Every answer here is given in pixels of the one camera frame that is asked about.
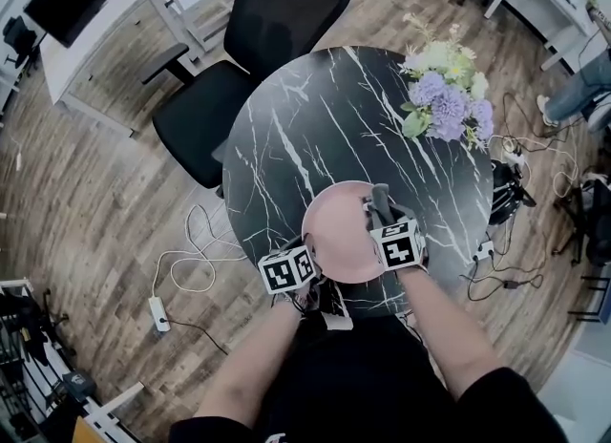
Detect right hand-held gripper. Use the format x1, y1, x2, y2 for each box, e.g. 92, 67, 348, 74
361, 197, 429, 272

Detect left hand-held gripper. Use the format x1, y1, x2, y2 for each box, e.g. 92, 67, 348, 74
256, 234, 320, 296

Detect pink round plate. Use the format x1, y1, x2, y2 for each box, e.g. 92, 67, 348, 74
300, 180, 400, 285

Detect person's right forearm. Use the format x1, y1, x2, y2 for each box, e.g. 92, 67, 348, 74
398, 266, 502, 402

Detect person's left forearm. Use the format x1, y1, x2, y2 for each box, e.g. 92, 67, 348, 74
195, 302, 302, 431

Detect white paper tag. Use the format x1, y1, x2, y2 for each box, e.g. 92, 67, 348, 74
322, 311, 354, 331

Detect black backpack rig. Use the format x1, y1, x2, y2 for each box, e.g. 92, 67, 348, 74
489, 158, 538, 227

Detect purple and white flower bouquet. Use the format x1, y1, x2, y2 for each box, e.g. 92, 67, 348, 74
398, 13, 495, 151

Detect person's black clothing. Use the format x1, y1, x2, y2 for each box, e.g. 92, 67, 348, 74
166, 309, 569, 443

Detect black swivel chair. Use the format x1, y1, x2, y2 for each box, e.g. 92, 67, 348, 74
553, 171, 611, 268

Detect black mesh office chair with headrest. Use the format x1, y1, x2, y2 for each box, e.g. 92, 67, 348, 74
141, 0, 353, 190

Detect white wooden bar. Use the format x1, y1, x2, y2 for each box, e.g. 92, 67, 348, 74
83, 381, 144, 426

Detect white wooden chair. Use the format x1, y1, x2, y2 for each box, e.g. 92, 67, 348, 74
152, 0, 240, 53

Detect small black box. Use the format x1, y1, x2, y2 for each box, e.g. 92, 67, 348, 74
61, 371, 99, 402

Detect yellow wooden board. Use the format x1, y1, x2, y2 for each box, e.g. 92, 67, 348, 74
71, 414, 104, 443

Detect white desk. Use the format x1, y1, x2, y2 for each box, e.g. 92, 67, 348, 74
38, 0, 166, 139

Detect black metal rack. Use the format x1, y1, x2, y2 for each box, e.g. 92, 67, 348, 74
0, 281, 77, 443

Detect black monitor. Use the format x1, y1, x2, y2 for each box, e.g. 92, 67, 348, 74
23, 0, 109, 50

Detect small black office chair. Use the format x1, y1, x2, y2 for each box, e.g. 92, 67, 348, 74
2, 15, 39, 79

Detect long white cable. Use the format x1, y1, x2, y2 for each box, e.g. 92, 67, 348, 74
152, 204, 249, 299

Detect black power cable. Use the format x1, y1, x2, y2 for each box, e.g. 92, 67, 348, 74
164, 319, 230, 356

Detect tangled black cables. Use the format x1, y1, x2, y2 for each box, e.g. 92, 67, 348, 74
460, 249, 545, 304

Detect looped white cable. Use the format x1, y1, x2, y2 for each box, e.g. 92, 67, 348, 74
491, 133, 581, 199

